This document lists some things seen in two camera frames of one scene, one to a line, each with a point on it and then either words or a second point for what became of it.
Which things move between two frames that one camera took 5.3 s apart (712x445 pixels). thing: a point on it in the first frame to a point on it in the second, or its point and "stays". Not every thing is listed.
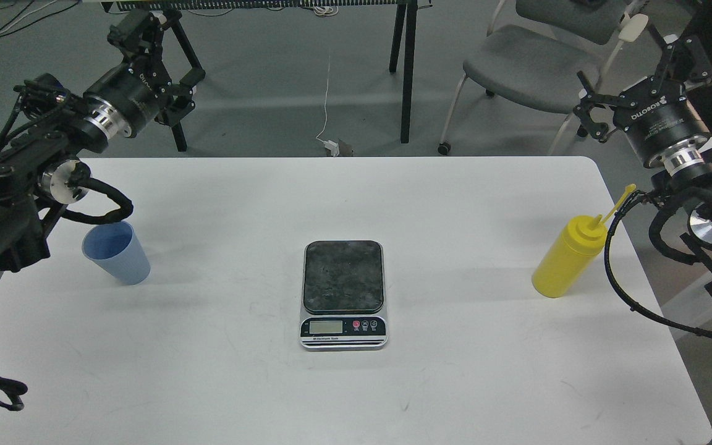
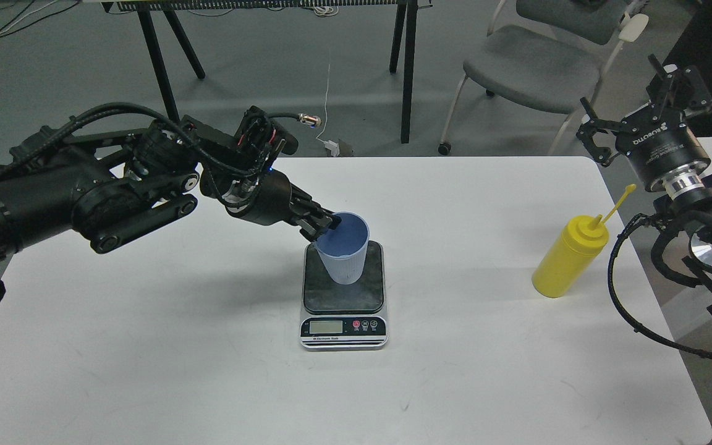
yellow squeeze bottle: [572, 254] stays
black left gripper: [128, 99] to [268, 199]
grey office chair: [549, 55] stays
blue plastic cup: [115, 247] to [343, 247]
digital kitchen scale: [344, 301] stays
